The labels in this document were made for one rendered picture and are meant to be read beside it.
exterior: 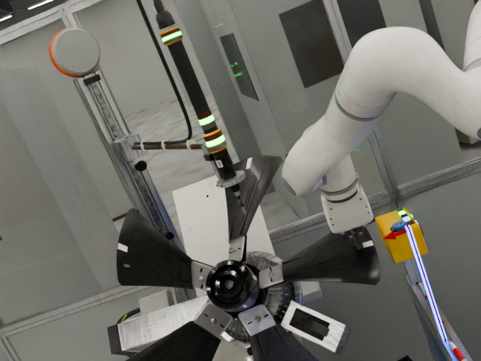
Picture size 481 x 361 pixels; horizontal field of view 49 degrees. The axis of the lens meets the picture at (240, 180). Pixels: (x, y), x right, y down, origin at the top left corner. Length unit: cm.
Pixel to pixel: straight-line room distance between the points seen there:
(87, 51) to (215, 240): 75
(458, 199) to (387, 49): 141
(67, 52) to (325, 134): 107
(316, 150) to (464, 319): 151
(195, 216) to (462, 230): 105
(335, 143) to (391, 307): 137
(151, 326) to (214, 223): 36
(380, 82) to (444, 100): 10
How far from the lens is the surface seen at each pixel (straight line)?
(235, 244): 136
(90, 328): 235
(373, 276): 123
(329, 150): 97
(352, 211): 119
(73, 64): 182
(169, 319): 149
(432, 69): 74
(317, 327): 137
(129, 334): 154
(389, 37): 77
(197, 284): 139
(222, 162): 120
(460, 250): 221
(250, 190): 136
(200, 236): 163
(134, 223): 142
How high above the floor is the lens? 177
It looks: 15 degrees down
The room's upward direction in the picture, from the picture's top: 22 degrees counter-clockwise
